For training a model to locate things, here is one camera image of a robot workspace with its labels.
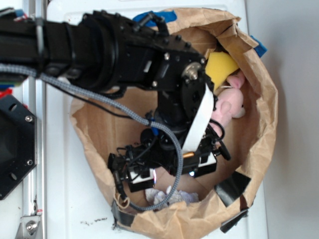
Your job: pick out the blue tape strip top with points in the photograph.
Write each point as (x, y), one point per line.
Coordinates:
(169, 16)

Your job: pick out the aluminium rail frame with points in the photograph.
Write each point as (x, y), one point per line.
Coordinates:
(32, 183)

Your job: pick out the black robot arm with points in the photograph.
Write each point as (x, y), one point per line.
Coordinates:
(107, 53)

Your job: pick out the pink plush bunny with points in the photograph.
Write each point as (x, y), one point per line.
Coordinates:
(230, 101)

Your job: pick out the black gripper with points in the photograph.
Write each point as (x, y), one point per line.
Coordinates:
(136, 165)

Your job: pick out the black tape patch bottom-left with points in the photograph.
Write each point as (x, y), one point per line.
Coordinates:
(120, 216)

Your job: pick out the blue tape piece right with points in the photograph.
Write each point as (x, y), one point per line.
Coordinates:
(260, 48)

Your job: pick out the black tape strip bottom-right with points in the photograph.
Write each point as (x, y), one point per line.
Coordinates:
(230, 223)

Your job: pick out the brown paper bag bin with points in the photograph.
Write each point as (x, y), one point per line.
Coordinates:
(250, 139)

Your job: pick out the white paper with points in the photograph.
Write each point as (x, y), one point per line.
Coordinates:
(155, 196)

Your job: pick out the black tape patch right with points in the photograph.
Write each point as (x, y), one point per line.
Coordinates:
(232, 187)

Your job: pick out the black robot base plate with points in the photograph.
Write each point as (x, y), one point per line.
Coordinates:
(17, 143)

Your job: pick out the yellow sponge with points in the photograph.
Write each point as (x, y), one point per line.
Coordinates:
(219, 66)

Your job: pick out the metal corner bracket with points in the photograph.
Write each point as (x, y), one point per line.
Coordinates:
(29, 228)

